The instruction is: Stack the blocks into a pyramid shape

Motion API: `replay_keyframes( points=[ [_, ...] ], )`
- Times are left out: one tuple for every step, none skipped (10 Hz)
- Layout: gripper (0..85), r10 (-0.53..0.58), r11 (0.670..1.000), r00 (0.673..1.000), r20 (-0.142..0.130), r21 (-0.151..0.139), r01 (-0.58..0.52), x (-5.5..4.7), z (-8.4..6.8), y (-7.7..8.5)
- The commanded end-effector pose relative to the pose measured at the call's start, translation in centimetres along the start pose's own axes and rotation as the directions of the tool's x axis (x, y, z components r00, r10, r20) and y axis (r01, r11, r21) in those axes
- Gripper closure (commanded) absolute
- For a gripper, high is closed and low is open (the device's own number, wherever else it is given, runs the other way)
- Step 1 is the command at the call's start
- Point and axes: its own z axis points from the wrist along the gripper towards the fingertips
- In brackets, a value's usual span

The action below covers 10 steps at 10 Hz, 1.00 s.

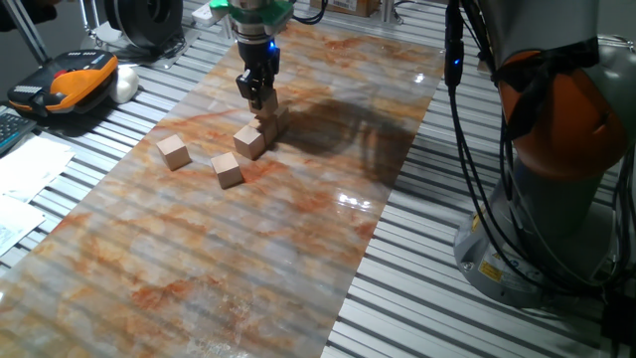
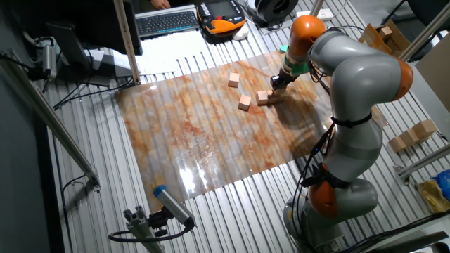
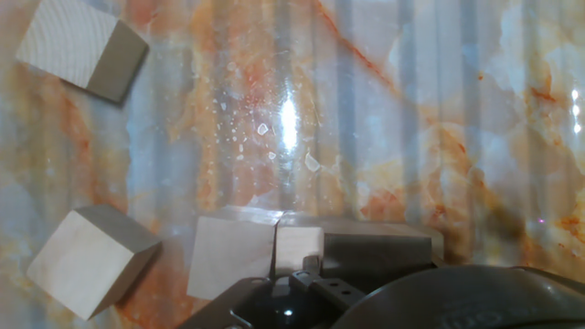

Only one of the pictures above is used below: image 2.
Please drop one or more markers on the beige flat board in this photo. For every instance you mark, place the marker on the beige flat board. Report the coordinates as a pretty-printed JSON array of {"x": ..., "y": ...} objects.
[{"x": 436, "y": 70}]

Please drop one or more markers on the white computer mouse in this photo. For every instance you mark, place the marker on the white computer mouse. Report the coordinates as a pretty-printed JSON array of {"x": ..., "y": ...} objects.
[{"x": 241, "y": 32}]

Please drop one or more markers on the aluminium extrusion profile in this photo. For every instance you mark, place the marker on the aluminium extrusion profile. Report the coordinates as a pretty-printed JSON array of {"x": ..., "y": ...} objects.
[
  {"x": 127, "y": 42},
  {"x": 425, "y": 161},
  {"x": 45, "y": 112},
  {"x": 425, "y": 31},
  {"x": 140, "y": 228},
  {"x": 316, "y": 5}
]

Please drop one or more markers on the person's hand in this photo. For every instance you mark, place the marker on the person's hand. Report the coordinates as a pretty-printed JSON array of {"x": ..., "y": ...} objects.
[{"x": 160, "y": 3}]

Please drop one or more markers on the brown cardboard box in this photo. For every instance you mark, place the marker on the brown cardboard box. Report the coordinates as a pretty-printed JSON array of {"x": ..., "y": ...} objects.
[{"x": 372, "y": 40}]

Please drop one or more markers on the blue plastic bag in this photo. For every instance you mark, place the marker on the blue plastic bag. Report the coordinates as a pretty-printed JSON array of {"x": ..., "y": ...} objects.
[{"x": 443, "y": 182}]

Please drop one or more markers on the grey monitor stand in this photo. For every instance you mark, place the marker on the grey monitor stand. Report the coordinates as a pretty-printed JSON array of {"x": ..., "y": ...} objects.
[{"x": 70, "y": 45}]

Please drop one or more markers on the black computer keyboard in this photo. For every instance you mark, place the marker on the black computer keyboard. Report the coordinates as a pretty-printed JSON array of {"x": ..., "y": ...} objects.
[{"x": 167, "y": 22}]

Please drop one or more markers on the white power strip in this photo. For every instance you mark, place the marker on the white power strip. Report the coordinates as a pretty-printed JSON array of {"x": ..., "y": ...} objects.
[{"x": 327, "y": 14}]

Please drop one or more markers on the orange marble pattern mat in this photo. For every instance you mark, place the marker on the orange marble pattern mat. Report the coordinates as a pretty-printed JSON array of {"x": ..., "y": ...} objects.
[{"x": 197, "y": 140}]

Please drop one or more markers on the white paper sheet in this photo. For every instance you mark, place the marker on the white paper sheet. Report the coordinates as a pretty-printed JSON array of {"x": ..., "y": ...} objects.
[
  {"x": 175, "y": 47},
  {"x": 154, "y": 68}
]

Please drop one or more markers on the black office chair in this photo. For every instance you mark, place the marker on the black office chair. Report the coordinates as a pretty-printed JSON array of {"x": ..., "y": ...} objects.
[{"x": 429, "y": 10}]

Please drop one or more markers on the green camera mount plate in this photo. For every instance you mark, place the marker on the green camera mount plate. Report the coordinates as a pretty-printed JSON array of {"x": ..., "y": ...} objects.
[{"x": 300, "y": 68}]

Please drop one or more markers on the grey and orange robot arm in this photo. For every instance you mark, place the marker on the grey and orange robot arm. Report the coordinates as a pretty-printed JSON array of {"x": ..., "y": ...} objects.
[{"x": 362, "y": 77}]

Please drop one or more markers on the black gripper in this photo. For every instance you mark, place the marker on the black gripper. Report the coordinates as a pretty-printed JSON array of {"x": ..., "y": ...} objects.
[{"x": 280, "y": 81}]

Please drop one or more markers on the silver camera with blue cap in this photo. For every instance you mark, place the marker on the silver camera with blue cap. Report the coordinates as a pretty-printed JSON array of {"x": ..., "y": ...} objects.
[{"x": 174, "y": 205}]

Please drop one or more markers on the orange and black teach pendant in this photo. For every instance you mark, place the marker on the orange and black teach pendant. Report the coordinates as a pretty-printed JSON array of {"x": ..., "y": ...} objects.
[{"x": 221, "y": 17}]

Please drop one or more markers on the black computer monitor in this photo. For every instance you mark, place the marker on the black computer monitor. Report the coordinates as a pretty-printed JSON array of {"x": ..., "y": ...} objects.
[{"x": 88, "y": 21}]

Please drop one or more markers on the yellow plastic bag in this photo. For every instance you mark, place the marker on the yellow plastic bag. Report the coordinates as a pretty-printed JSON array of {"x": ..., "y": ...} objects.
[{"x": 434, "y": 196}]

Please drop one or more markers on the grey metal base plate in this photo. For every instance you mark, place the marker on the grey metal base plate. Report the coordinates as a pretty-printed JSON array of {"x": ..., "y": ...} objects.
[{"x": 277, "y": 29}]

